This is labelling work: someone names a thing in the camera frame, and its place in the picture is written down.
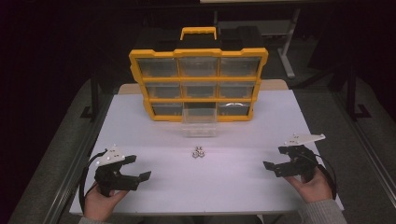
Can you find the clear plastic drawer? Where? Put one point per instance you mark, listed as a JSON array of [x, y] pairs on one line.
[[199, 129]]

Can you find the black metal stand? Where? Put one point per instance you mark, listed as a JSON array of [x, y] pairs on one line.
[[351, 93], [94, 93]]

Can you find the grid of clear closed drawers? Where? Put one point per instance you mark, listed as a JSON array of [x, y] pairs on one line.
[[158, 67]]

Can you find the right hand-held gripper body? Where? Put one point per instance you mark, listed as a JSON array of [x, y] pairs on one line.
[[303, 163]]

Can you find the aluminium frame rail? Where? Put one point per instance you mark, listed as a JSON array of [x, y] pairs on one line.
[[373, 161], [67, 186]]

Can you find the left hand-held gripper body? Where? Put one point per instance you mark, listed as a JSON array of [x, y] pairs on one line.
[[110, 180]]

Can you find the person's left hand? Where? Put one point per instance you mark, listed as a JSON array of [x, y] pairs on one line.
[[99, 207]]

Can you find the white metal desk frame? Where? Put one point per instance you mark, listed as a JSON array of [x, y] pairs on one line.
[[288, 56]]

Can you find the person's right hand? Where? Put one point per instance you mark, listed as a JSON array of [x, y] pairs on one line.
[[314, 191]]

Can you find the small metal nut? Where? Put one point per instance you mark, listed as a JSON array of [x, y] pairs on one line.
[[195, 154], [201, 153], [199, 148]]

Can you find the yellow black organizer case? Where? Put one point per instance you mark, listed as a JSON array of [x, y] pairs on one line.
[[199, 78]]

